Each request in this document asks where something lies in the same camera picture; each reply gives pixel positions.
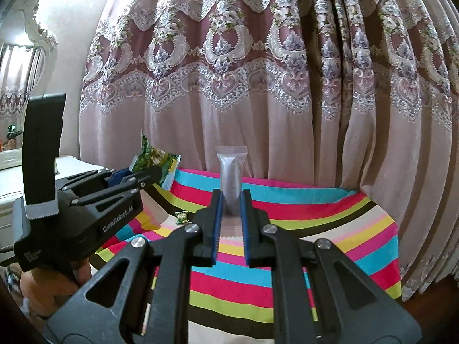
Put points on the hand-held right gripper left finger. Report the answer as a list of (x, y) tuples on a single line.
[(216, 229)]

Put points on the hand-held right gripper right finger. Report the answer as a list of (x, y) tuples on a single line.
[(245, 229)]

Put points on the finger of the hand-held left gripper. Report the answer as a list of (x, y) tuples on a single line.
[(147, 175), (118, 176)]

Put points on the green printed snack packet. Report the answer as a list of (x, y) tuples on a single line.
[(157, 157)]

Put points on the clear tube-shaped snack packet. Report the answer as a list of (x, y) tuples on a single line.
[(231, 175)]

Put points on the person's left hand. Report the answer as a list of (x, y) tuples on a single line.
[(46, 290)]

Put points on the small green wrapped candy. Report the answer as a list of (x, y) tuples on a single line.
[(183, 217)]

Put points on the striped colourful cloth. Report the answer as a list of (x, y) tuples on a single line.
[(287, 204)]

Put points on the white dresser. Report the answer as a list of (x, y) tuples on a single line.
[(7, 186)]

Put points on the pink embroidered curtain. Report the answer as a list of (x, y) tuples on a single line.
[(251, 79)]

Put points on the white ornate mirror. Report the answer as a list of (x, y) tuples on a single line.
[(18, 71)]

